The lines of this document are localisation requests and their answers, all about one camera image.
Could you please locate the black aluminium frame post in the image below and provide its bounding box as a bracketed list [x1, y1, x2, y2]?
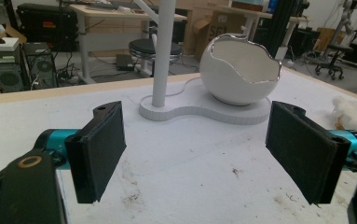
[265, 0, 305, 59]

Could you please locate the small white box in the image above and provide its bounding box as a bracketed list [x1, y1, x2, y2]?
[0, 36, 21, 52]

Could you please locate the white eggshell-shaped bowl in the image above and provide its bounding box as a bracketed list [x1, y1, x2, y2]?
[199, 33, 283, 106]

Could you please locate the white stand with pole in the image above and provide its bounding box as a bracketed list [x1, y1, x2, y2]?
[132, 0, 272, 126]

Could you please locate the light wooden desk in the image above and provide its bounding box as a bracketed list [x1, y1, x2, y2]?
[69, 2, 188, 85]

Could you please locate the light wooden table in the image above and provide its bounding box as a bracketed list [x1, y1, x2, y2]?
[212, 4, 309, 61]

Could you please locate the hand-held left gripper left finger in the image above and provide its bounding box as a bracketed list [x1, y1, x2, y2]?
[34, 100, 128, 204]

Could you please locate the black equipment case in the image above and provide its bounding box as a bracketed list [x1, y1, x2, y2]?
[16, 3, 79, 53]

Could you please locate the cardboard box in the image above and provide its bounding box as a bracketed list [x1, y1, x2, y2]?
[192, 9, 249, 62]

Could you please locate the round black stool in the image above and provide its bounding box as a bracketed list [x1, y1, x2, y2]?
[128, 37, 184, 78]

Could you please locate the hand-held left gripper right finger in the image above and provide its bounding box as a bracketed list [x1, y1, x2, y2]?
[265, 100, 357, 205]

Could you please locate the white fluffy cloth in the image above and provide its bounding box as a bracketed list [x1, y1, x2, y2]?
[331, 94, 357, 145]

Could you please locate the black office chair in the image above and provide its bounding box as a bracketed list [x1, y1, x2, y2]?
[314, 43, 354, 81]

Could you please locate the black computer tower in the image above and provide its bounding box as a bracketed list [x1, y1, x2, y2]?
[22, 41, 59, 91]

